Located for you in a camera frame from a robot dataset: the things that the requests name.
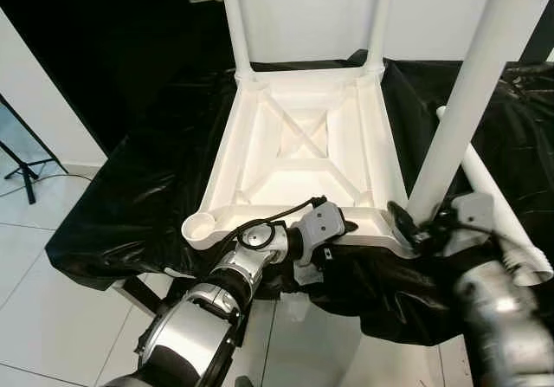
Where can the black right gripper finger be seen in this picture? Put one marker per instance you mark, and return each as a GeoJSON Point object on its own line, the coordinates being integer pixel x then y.
{"type": "Point", "coordinates": [403, 222]}

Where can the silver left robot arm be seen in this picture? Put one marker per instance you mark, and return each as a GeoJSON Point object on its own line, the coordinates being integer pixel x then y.
{"type": "Point", "coordinates": [199, 326]}

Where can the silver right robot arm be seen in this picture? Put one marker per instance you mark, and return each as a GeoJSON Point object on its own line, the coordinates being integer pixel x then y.
{"type": "Point", "coordinates": [506, 326]}

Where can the black plastic cover sheet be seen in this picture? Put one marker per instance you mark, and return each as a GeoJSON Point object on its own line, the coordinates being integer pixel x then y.
{"type": "Point", "coordinates": [130, 188]}

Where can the black door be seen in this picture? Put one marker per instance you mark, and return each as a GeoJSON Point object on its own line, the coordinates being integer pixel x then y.
{"type": "Point", "coordinates": [104, 41]}

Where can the black tripod stand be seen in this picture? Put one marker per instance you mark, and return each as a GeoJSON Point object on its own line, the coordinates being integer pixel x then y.
{"type": "Point", "coordinates": [22, 162]}

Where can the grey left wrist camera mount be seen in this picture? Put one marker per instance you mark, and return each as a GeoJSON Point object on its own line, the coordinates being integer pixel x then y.
{"type": "Point", "coordinates": [318, 224]}

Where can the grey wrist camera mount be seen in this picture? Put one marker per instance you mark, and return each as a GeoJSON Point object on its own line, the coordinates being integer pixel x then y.
{"type": "Point", "coordinates": [318, 224]}
{"type": "Point", "coordinates": [472, 221]}

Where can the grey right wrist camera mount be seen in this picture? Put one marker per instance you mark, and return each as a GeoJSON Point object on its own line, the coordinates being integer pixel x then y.
{"type": "Point", "coordinates": [472, 221]}

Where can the black wall pillar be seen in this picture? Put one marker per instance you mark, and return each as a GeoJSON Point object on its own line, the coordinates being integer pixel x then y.
{"type": "Point", "coordinates": [538, 32]}

